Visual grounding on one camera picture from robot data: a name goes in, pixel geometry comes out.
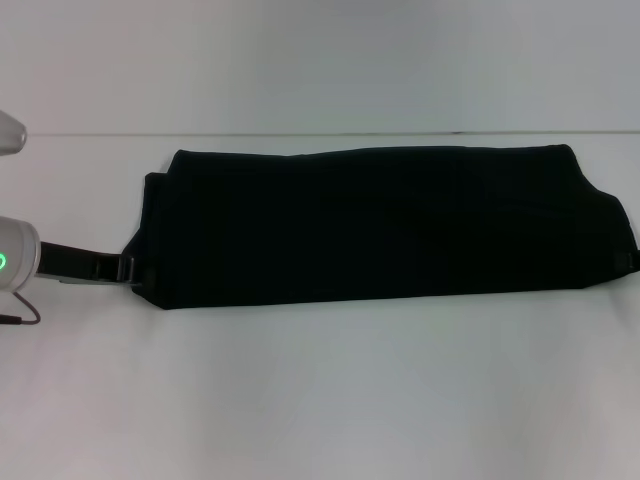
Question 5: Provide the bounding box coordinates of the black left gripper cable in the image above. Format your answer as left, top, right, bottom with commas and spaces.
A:
0, 291, 42, 328

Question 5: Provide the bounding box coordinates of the black shirt with FREE print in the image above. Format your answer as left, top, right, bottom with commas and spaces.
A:
121, 143, 640, 311

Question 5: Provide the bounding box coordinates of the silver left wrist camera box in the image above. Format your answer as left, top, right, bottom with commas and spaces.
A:
0, 110, 28, 157

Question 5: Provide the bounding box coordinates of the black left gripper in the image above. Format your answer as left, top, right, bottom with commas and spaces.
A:
35, 241, 157, 290

